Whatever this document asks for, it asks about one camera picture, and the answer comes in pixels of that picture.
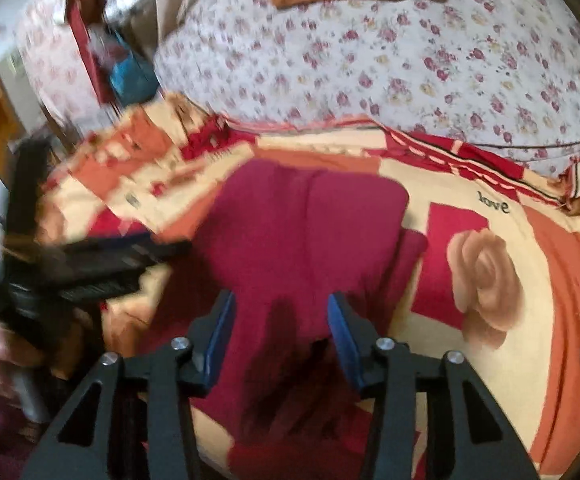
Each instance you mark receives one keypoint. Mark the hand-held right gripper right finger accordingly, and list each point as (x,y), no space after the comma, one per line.
(347,345)

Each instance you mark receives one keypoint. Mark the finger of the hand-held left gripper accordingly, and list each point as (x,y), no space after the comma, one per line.
(120,255)
(105,287)

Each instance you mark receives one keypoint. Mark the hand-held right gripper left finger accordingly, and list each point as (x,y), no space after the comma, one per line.
(217,345)

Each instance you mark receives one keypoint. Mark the maroon shirt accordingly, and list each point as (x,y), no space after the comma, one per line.
(290,240)

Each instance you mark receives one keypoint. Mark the blue bag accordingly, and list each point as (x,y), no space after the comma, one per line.
(130,76)

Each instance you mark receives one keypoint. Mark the pink floral cloth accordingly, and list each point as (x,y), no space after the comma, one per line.
(45,60)

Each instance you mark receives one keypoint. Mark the red orange printed blanket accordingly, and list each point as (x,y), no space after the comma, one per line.
(535,240)

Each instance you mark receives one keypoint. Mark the red wooden furniture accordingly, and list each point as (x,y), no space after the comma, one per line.
(87,40)

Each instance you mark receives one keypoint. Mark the white floral quilt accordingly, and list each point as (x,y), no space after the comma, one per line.
(370,60)

